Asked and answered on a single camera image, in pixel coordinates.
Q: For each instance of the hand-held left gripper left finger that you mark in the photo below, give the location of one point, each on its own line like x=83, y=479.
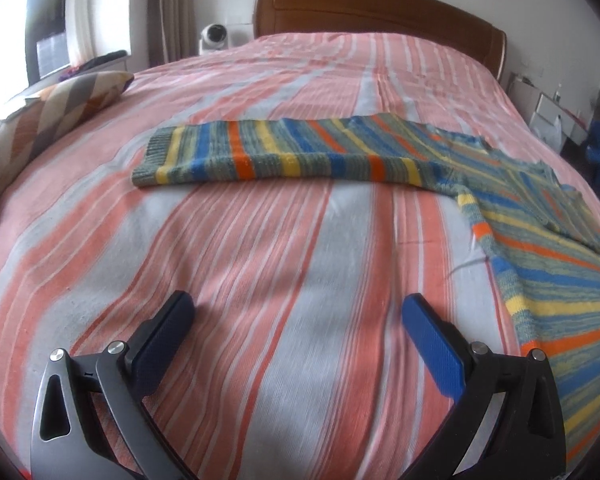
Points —
x=162, y=340

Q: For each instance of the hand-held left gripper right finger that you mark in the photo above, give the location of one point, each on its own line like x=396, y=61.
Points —
x=432, y=345

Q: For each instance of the striped knit sweater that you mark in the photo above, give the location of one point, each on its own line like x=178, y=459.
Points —
x=280, y=155

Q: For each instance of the dark clothes pile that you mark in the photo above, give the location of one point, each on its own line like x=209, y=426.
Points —
x=105, y=59

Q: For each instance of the pink striped bedspread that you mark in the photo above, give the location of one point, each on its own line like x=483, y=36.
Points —
x=230, y=240

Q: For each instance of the diamond pattern pillow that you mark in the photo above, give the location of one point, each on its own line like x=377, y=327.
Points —
x=55, y=105

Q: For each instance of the white bedside cabinet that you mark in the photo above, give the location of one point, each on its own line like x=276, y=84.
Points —
x=570, y=112

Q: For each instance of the small clear bottle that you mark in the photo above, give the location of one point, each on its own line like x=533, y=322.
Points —
x=558, y=94

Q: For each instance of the brown curtain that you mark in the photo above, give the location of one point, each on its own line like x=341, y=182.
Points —
x=165, y=10

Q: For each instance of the wooden headboard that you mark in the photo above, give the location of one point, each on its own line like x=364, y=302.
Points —
x=380, y=10

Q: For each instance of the white sheer curtain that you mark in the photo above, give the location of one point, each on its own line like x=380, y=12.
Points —
x=80, y=10

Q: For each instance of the window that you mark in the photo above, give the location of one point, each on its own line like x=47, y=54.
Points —
x=45, y=20

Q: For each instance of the white security camera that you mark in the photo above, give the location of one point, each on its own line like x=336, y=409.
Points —
x=212, y=35

